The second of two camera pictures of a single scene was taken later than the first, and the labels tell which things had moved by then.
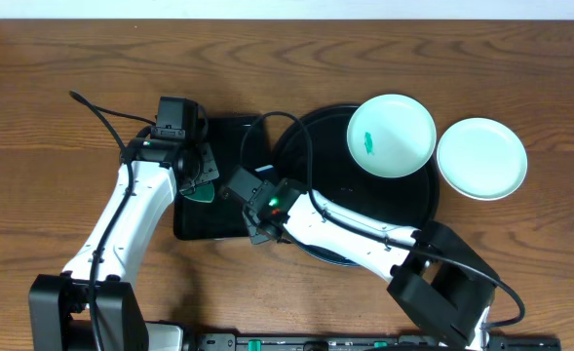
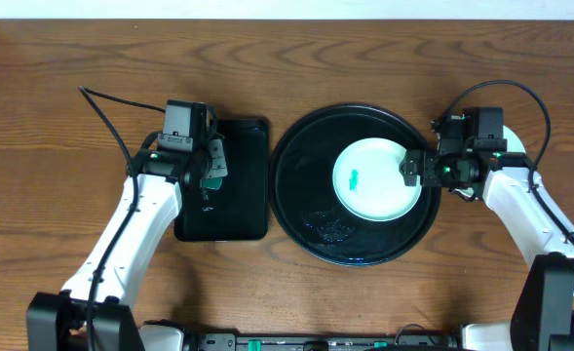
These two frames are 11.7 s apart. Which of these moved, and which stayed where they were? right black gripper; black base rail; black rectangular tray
Moved: right black gripper
Stayed: black base rail; black rectangular tray
